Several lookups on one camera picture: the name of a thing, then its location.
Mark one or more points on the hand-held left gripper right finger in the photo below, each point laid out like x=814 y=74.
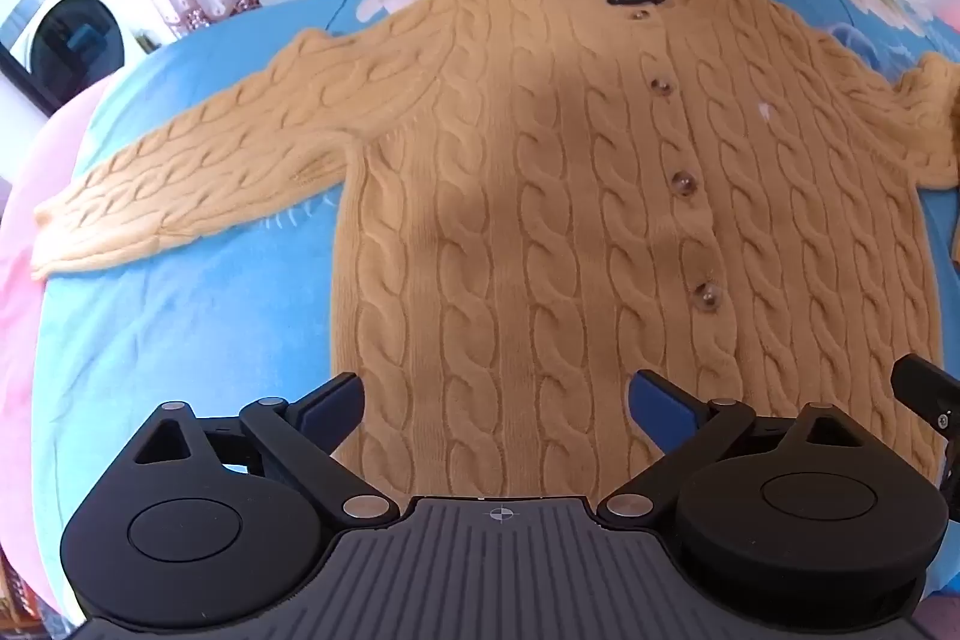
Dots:
x=664 y=407

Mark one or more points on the pink blanket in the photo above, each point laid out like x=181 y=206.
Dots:
x=15 y=325

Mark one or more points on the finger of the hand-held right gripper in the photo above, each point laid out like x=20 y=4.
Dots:
x=930 y=389

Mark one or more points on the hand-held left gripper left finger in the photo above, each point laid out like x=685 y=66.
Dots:
x=334 y=411

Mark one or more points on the blue floral bed sheet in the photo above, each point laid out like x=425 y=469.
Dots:
x=210 y=325

